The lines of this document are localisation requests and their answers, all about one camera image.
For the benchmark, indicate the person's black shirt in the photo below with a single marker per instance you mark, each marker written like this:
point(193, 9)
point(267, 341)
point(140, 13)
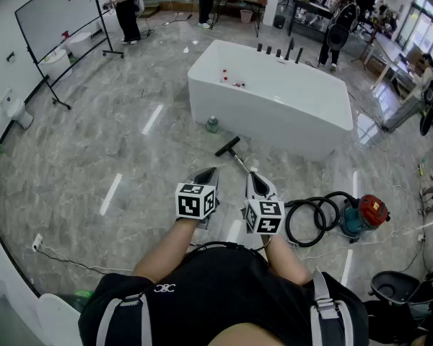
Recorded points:
point(220, 287)

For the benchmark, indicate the red spray bottle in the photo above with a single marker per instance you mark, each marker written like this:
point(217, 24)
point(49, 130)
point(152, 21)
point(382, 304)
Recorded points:
point(65, 35)

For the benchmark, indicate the light wooden table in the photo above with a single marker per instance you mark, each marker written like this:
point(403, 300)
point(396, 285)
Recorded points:
point(386, 45)

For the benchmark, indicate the black faucet knob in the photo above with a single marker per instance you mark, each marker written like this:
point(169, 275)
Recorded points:
point(278, 53)
point(268, 49)
point(260, 47)

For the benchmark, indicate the black workbench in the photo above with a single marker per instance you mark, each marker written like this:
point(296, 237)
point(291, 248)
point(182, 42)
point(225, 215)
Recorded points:
point(310, 7)

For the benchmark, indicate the white round bin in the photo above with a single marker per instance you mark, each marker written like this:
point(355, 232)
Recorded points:
point(57, 63)
point(80, 43)

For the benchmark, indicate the red capped white bottle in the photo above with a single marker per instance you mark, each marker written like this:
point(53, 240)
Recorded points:
point(224, 76)

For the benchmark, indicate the teal and red vacuum cleaner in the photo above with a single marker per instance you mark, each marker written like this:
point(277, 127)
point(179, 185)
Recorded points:
point(368, 211)

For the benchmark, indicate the green crumpled bag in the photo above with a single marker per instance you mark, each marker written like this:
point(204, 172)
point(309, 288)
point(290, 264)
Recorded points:
point(83, 294)

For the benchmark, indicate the white bathtub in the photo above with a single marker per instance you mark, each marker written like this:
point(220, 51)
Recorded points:
point(274, 99)

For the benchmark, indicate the whiteboard on black stand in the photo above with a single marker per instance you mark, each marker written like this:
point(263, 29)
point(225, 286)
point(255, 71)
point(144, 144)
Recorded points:
point(57, 13)

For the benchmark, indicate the person's left forearm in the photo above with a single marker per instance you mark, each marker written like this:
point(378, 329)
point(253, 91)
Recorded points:
point(166, 251)

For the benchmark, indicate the white toilet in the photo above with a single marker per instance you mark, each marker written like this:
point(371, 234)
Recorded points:
point(19, 112)

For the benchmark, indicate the clear green bottle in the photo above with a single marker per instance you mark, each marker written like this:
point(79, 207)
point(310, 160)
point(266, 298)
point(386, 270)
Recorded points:
point(212, 124)

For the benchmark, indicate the white rounded seat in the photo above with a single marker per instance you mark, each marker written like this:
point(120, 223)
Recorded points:
point(57, 319)

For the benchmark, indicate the black hand shower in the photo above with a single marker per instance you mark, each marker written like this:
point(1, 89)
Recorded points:
point(299, 55)

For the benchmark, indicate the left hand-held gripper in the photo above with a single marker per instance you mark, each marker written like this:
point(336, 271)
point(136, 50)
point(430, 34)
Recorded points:
point(191, 205)

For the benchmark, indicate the pink waste basket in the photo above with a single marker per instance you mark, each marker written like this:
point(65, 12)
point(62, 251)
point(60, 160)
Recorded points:
point(246, 16)

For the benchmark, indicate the dark waste bin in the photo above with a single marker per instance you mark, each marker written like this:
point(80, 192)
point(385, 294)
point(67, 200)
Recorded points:
point(279, 21)

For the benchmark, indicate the black faucet spout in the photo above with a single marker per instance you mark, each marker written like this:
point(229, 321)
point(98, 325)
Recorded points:
point(291, 49)

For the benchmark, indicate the white power strip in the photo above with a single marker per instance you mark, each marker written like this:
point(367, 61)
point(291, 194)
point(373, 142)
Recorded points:
point(37, 243)

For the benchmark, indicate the black open case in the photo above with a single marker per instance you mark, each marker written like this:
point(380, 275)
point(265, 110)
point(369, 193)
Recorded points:
point(393, 287)

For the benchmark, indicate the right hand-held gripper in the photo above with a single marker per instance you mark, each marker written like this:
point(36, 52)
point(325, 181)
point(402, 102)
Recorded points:
point(267, 216)

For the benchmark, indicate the person's right forearm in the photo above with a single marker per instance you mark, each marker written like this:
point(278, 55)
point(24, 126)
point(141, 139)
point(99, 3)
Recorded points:
point(287, 261)

